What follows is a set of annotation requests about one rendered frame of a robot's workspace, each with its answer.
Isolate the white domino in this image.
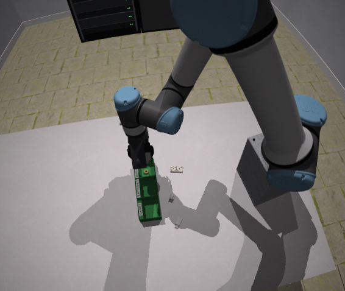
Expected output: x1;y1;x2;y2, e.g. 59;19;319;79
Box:
170;166;183;172

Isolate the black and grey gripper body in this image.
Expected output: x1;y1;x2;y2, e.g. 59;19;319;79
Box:
125;127;150;153

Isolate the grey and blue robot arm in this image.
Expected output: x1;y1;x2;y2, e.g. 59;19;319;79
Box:
113;0;327;192

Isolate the grey usb stick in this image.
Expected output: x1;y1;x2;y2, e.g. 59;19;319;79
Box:
175;217;182;228

